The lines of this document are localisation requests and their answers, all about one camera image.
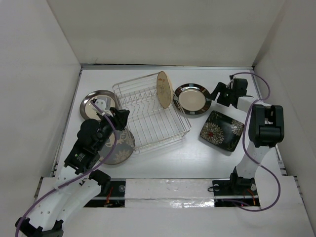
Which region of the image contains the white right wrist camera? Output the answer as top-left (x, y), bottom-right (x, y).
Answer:
top-left (227, 75), bottom-right (238, 89)

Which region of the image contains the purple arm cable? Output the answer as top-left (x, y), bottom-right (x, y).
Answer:
top-left (232, 72), bottom-right (281, 212)
top-left (14, 98), bottom-right (117, 235)

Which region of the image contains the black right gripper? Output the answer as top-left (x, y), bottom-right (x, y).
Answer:
top-left (207, 82), bottom-right (235, 107)

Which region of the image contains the cream plate black striped rim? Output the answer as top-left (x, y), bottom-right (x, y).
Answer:
top-left (173, 83), bottom-right (212, 116)

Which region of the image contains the silver front table rail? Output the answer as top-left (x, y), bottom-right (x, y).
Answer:
top-left (86, 179), bottom-right (260, 208)

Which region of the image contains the cream plate brown metallic rim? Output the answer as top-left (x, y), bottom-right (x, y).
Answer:
top-left (79, 90), bottom-right (119, 121)

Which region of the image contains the steel wire dish rack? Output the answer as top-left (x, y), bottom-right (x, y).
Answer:
top-left (113, 72), bottom-right (192, 151)

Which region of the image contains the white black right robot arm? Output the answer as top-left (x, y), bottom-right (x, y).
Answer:
top-left (211, 75), bottom-right (284, 196)

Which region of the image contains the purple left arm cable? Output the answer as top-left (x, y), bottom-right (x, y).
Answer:
top-left (14, 98), bottom-right (117, 235)

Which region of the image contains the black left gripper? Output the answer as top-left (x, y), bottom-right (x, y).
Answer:
top-left (95, 107), bottom-right (129, 151)

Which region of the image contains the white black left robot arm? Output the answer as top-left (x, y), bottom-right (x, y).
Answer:
top-left (15, 108), bottom-right (129, 237)

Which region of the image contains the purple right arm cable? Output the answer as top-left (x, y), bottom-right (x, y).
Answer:
top-left (232, 72), bottom-right (281, 212)

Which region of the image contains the grey plate tree pattern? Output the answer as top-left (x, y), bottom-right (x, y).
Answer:
top-left (99, 128), bottom-right (135, 165)

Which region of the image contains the black square floral plate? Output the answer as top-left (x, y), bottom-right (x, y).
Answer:
top-left (199, 111), bottom-right (244, 152)

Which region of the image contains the beige plate leaf pattern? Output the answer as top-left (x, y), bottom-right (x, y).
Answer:
top-left (156, 71), bottom-right (173, 109)

